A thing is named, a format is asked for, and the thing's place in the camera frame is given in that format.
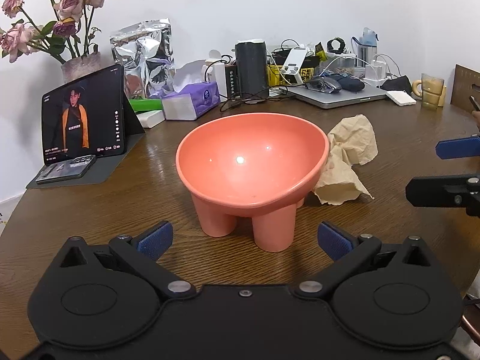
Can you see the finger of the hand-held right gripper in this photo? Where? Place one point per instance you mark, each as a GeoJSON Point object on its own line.
{"type": "Point", "coordinates": [459, 147]}
{"type": "Point", "coordinates": [435, 192]}

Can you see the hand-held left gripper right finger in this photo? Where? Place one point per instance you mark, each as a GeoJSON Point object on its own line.
{"type": "Point", "coordinates": [335, 242]}

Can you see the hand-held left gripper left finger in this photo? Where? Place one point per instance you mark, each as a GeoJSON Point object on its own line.
{"type": "Point", "coordinates": [155, 240]}

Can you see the beige cloth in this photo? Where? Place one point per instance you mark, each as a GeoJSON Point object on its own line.
{"type": "Point", "coordinates": [352, 140]}

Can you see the pink footed bowl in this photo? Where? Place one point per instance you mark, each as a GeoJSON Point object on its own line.
{"type": "Point", "coordinates": [247, 165]}

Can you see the brown wooden board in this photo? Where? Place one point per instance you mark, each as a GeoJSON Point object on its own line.
{"type": "Point", "coordinates": [465, 86]}

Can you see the white rectangular block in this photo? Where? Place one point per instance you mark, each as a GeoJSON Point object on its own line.
{"type": "Point", "coordinates": [401, 98]}

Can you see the black cloth mask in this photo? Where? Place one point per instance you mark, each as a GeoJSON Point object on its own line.
{"type": "Point", "coordinates": [397, 83]}

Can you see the white power strip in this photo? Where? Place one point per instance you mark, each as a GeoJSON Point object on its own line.
{"type": "Point", "coordinates": [378, 69]}

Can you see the grey smartphone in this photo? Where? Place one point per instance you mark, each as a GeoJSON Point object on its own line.
{"type": "Point", "coordinates": [67, 168]}

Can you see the flat white box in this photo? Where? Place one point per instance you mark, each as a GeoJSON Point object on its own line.
{"type": "Point", "coordinates": [152, 119]}

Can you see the silver laptop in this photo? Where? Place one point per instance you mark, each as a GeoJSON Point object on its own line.
{"type": "Point", "coordinates": [345, 97]}

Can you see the dark blue pouch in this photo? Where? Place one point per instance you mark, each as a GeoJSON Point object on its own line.
{"type": "Point", "coordinates": [350, 81]}

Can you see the green tube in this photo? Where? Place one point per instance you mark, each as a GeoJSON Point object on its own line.
{"type": "Point", "coordinates": [148, 104]}

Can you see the water bottle with blue lid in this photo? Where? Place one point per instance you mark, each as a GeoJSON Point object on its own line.
{"type": "Point", "coordinates": [367, 45]}

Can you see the clear plastic container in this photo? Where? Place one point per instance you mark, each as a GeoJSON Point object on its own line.
{"type": "Point", "coordinates": [341, 65]}

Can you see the purple tissue box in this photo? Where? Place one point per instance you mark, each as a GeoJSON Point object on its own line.
{"type": "Point", "coordinates": [195, 101]}

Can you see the grey computer mouse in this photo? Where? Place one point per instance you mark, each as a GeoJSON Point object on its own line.
{"type": "Point", "coordinates": [324, 85]}

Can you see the yellow snack packet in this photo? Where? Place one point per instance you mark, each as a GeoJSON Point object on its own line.
{"type": "Point", "coordinates": [319, 50]}

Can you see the white and black carton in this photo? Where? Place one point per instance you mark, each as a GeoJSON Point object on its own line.
{"type": "Point", "coordinates": [225, 78]}

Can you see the yellow and black package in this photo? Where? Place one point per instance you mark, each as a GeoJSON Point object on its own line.
{"type": "Point", "coordinates": [273, 77]}

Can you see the white remote-like device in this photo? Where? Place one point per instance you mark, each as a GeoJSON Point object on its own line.
{"type": "Point", "coordinates": [293, 63]}

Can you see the silver foil bag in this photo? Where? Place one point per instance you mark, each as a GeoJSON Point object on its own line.
{"type": "Point", "coordinates": [146, 56]}

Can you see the mottled pink vase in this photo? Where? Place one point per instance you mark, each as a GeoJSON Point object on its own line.
{"type": "Point", "coordinates": [80, 67]}

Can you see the dark cylindrical speaker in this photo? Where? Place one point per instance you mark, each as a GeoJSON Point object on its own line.
{"type": "Point", "coordinates": [251, 67]}

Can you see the dried pink rose bouquet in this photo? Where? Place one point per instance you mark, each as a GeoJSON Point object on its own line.
{"type": "Point", "coordinates": [67, 5]}

